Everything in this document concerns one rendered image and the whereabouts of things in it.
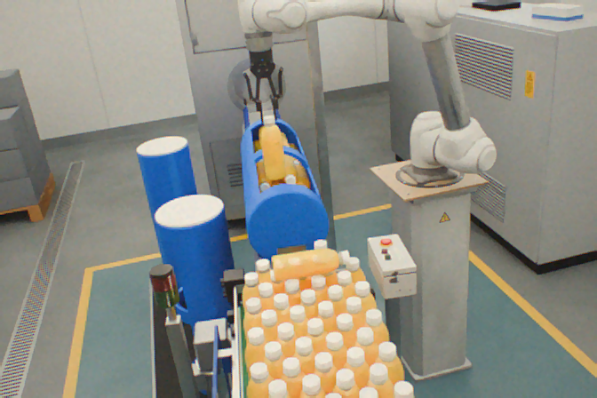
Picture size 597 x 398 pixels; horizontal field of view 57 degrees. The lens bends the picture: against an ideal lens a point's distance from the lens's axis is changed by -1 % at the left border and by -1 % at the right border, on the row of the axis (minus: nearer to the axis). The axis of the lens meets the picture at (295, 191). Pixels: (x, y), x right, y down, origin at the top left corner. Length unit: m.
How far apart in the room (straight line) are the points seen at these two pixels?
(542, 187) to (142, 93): 4.91
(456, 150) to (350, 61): 5.25
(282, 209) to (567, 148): 1.94
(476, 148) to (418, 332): 0.97
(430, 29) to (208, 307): 1.39
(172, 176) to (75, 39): 4.03
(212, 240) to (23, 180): 3.17
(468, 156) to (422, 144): 0.24
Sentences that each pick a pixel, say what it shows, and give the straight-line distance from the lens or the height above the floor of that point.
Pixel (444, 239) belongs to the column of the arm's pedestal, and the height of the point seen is 0.76.
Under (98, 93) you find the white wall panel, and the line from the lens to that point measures 7.00.
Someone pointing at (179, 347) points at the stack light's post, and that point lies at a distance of 1.61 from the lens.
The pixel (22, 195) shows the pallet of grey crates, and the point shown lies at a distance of 5.27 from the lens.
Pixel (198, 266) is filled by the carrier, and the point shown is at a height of 0.85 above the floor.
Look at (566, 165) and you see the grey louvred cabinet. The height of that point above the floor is 0.70.
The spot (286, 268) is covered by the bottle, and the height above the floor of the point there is 1.17.
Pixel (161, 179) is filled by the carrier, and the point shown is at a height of 0.89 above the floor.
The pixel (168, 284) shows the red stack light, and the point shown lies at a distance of 1.48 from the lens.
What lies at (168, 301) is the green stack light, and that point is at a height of 1.18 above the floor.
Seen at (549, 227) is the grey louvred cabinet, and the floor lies 0.32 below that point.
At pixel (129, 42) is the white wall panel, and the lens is 6.88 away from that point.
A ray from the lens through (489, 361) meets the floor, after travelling 3.03.
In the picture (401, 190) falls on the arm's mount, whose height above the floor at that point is 1.01.
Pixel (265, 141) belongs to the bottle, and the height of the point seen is 1.39.
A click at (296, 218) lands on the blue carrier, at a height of 1.13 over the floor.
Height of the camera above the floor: 2.00
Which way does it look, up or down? 24 degrees down
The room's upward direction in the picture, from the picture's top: 6 degrees counter-clockwise
